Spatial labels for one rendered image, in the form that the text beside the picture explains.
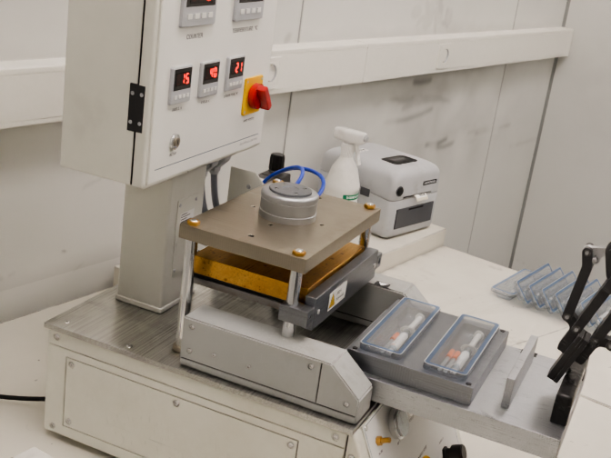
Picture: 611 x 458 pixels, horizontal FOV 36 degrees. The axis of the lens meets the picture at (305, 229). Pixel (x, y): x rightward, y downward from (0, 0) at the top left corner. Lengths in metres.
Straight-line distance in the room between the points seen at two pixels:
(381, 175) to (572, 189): 1.60
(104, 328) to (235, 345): 0.22
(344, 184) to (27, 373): 0.89
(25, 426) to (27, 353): 0.23
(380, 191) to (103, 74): 1.12
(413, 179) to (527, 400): 1.09
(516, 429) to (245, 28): 0.65
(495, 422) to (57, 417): 0.61
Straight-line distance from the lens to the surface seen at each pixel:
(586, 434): 1.66
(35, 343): 1.68
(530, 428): 1.16
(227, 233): 1.20
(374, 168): 2.21
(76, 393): 1.36
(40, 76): 1.61
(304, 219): 1.26
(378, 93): 2.56
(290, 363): 1.17
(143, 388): 1.29
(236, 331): 1.19
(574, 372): 1.24
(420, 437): 1.35
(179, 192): 1.34
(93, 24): 1.20
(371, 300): 1.40
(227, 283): 1.24
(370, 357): 1.19
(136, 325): 1.34
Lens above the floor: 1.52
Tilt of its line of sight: 19 degrees down
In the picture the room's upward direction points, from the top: 8 degrees clockwise
